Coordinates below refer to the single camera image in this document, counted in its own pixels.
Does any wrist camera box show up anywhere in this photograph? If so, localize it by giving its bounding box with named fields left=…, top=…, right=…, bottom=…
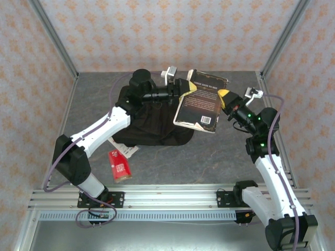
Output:
left=160, top=66, right=178, bottom=86
left=244, top=87, right=264, bottom=107

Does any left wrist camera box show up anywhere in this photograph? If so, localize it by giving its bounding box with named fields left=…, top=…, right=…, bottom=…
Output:
left=160, top=66, right=178, bottom=86

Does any grey metal lower shelf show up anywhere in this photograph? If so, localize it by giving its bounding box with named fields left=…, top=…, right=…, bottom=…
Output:
left=15, top=209, right=325, bottom=251

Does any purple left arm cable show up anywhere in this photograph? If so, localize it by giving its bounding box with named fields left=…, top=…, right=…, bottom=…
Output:
left=43, top=72, right=163, bottom=228

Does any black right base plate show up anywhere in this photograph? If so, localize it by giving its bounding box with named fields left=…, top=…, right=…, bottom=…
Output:
left=216, top=190, right=264, bottom=209

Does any aluminium mounting rail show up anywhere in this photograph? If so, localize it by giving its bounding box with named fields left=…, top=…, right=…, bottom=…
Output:
left=27, top=184, right=315, bottom=210

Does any black backpack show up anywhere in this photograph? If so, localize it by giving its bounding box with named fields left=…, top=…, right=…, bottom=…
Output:
left=111, top=86, right=196, bottom=149

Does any white red leaflet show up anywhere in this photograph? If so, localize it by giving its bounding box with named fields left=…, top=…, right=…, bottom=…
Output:
left=108, top=138, right=139, bottom=159

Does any red snack packet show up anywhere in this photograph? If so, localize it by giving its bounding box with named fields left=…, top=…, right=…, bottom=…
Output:
left=108, top=150, right=133, bottom=184

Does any aluminium corner post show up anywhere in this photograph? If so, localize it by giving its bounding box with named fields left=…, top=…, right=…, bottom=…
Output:
left=28, top=0, right=79, bottom=79
left=261, top=0, right=312, bottom=79

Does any aluminium side rail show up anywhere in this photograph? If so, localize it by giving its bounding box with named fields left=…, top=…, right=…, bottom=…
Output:
left=258, top=72, right=299, bottom=189
left=41, top=75, right=79, bottom=189

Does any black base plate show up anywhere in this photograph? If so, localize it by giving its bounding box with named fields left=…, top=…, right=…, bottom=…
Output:
left=77, top=191, right=125, bottom=209
left=216, top=190, right=264, bottom=209

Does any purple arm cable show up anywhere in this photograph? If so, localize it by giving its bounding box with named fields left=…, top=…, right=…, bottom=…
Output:
left=43, top=72, right=163, bottom=228
left=245, top=94, right=300, bottom=251

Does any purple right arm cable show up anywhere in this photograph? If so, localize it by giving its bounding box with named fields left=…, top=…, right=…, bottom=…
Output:
left=245, top=94, right=300, bottom=251

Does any black paperback book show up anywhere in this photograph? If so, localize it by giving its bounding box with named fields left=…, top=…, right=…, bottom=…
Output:
left=173, top=69, right=230, bottom=134

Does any slotted grey cable duct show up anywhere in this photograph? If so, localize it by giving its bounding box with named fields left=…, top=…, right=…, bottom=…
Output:
left=39, top=211, right=238, bottom=222

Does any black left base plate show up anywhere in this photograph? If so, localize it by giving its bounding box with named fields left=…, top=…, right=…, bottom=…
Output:
left=77, top=191, right=125, bottom=209

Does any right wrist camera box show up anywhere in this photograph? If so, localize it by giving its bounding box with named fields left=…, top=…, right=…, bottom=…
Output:
left=244, top=87, right=264, bottom=107

